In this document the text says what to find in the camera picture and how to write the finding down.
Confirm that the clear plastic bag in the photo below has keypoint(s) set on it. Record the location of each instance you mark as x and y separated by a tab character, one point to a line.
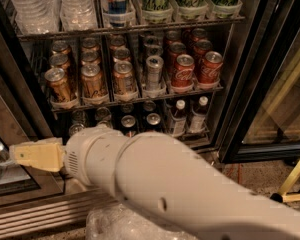
120	223

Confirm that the gold can back left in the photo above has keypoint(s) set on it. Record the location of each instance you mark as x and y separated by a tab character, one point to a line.
60	46

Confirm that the bottle white cap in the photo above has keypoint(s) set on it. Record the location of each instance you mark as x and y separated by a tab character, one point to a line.
177	119
198	115

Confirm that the gold can middle left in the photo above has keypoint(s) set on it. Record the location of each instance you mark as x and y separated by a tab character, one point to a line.
60	60

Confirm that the clear water bottle left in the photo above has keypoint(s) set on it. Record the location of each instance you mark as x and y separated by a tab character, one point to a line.
37	16

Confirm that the clear water bottle right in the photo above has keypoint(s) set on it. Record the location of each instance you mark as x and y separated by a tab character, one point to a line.
78	15

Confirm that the gold can front middle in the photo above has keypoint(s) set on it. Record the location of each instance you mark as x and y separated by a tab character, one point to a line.
93	81

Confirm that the gold can middle centre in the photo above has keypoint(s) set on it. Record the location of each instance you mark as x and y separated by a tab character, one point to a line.
90	57

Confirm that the gold can back centre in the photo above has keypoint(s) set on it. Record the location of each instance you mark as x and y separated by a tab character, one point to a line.
90	44

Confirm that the pepsi can front left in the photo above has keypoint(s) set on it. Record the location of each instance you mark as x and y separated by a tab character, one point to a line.
128	125

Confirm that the gold can back right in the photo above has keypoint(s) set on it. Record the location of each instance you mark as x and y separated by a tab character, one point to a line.
117	42

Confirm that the gold can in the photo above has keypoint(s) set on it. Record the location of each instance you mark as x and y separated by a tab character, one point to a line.
124	80
117	42
60	46
90	57
121	54
60	60
90	44
93	81
59	84

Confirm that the stainless steel fridge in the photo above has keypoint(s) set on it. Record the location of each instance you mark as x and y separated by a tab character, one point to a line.
105	101

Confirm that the silver slim can front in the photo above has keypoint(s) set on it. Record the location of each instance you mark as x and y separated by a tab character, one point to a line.
154	67

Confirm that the coca cola can front left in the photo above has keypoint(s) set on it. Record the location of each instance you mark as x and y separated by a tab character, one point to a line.
183	70

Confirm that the clear water bottle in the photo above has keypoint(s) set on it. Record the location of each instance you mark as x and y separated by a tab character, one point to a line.
78	15
37	16

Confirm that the coca cola can middle right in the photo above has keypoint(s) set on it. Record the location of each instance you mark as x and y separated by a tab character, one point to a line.
200	48

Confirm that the gold can front left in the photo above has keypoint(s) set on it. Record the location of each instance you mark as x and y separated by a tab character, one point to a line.
59	84

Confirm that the right glass fridge door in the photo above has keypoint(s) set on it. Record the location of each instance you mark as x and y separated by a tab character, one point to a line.
269	127

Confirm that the gold can middle right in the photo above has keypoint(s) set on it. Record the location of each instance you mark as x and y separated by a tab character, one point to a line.
121	54

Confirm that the coca cola can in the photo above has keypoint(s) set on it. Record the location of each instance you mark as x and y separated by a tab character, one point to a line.
200	48
174	50
183	70
210	67

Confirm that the yellow black stand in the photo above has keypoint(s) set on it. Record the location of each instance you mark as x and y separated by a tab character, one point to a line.
283	194

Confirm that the gold can front right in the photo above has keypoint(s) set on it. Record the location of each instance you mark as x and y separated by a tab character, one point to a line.
124	80

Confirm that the glass fridge door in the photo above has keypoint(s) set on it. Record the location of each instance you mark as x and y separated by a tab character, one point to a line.
269	127
19	183

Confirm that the left glass fridge door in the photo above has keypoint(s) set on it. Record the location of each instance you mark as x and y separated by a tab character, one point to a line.
19	183

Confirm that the coca cola can middle left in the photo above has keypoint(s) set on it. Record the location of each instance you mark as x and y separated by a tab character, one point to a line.
174	50

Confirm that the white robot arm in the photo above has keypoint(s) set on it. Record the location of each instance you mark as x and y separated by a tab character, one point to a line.
165	181

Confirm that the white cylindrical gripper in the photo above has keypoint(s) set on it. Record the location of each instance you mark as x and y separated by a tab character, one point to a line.
80	154

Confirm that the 7up can front left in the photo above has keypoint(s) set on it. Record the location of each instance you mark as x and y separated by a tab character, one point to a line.
75	128

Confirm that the bottle white cap left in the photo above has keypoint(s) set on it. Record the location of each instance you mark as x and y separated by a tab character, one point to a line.
177	119

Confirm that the coca cola can front right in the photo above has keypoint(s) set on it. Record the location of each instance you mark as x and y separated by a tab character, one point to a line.
210	67

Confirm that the bottle white cap right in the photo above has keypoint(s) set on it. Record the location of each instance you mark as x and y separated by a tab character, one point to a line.
198	115

